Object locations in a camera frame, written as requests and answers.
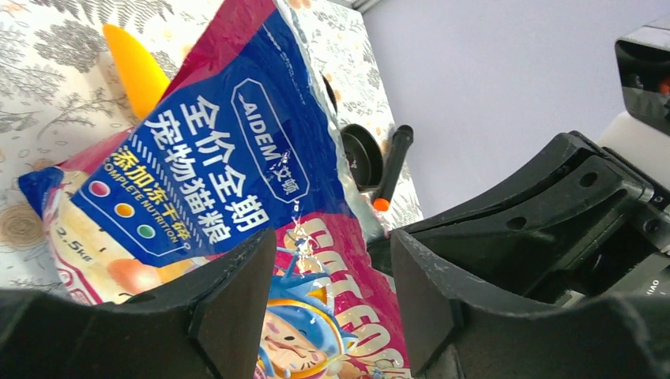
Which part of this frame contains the pink blue pet food bag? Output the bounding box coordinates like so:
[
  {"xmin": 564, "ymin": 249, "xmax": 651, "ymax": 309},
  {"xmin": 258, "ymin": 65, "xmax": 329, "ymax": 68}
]
[{"xmin": 18, "ymin": 1, "xmax": 411, "ymax": 378}]

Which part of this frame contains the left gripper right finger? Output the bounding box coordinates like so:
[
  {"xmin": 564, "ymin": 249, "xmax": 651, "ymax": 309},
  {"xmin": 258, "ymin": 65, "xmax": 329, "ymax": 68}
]
[{"xmin": 390, "ymin": 231, "xmax": 669, "ymax": 378}]

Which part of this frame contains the black pet bowl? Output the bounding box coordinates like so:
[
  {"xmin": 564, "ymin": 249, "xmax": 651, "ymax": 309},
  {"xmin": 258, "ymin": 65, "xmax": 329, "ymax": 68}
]
[
  {"xmin": 322, "ymin": 75, "xmax": 338, "ymax": 114},
  {"xmin": 341, "ymin": 124, "xmax": 384, "ymax": 192}
]

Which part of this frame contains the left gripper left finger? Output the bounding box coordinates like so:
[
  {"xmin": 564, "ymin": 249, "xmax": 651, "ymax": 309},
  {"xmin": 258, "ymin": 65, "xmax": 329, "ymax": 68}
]
[{"xmin": 1, "ymin": 229, "xmax": 277, "ymax": 378}]

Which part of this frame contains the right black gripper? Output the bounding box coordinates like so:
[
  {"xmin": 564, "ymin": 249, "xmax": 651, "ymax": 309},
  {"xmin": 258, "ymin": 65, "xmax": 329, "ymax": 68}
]
[{"xmin": 404, "ymin": 131, "xmax": 669, "ymax": 305}]

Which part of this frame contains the yellow plastic scoop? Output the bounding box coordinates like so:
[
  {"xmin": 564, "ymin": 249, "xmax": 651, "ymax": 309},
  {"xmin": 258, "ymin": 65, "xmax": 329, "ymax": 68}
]
[{"xmin": 102, "ymin": 24, "xmax": 171, "ymax": 119}]

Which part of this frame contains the black marker orange tip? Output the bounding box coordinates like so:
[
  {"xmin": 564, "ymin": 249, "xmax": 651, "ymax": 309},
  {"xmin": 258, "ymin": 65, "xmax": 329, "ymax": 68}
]
[{"xmin": 372, "ymin": 125, "xmax": 414, "ymax": 212}]

